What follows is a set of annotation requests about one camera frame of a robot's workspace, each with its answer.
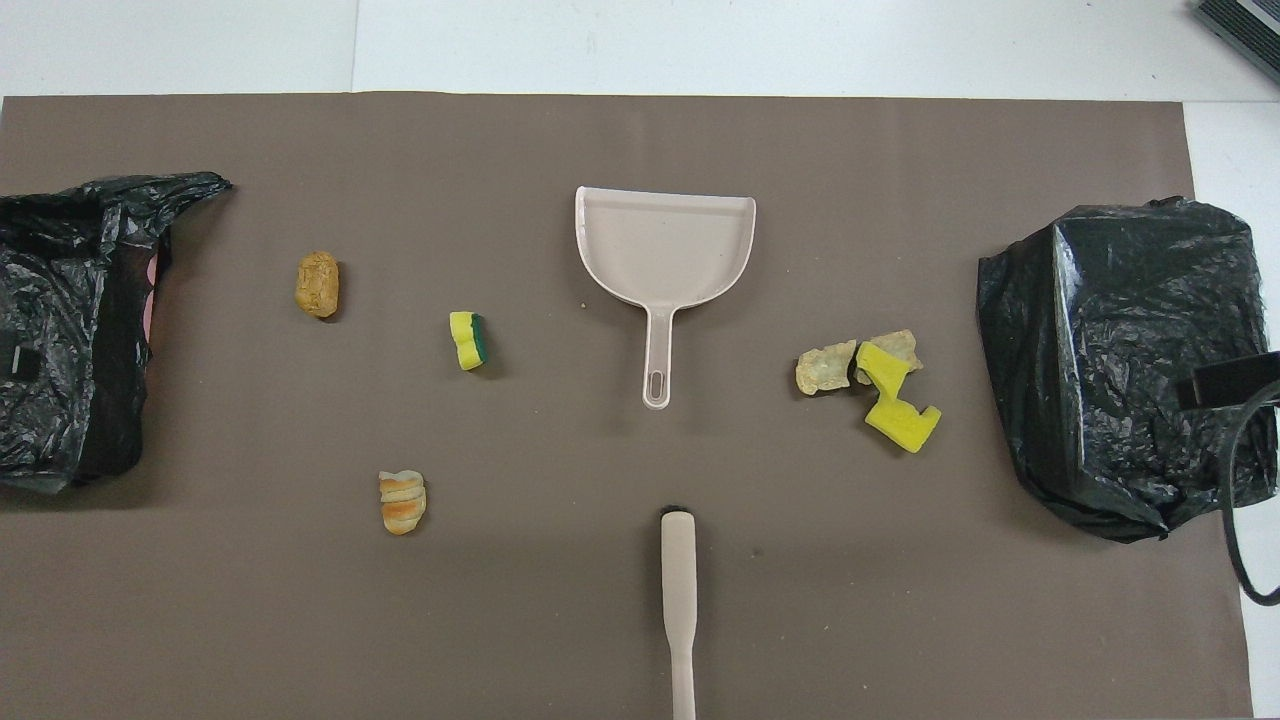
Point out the brown nugget shaped toy food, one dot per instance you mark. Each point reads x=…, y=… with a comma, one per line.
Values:
x=317, y=285

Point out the tan striped bread piece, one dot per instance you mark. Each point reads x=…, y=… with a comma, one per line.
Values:
x=402, y=505

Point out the yellow sponge with green side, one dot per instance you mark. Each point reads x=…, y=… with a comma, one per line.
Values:
x=464, y=340

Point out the beige hand brush black bristles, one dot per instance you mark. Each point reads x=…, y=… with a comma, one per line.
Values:
x=678, y=570

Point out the beige plastic dustpan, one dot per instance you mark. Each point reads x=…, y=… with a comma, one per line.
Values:
x=660, y=250

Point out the black trash bag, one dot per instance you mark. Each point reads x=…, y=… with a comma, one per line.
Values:
x=60, y=300
x=1100, y=330

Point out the pink bin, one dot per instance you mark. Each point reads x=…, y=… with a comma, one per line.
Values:
x=150, y=290

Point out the yellow notched sponge piece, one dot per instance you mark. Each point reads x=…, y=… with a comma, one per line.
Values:
x=900, y=425

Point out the grey ribbed device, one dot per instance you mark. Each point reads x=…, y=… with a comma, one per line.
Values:
x=1245, y=25

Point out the brown paper table mat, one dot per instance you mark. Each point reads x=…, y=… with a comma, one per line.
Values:
x=600, y=130

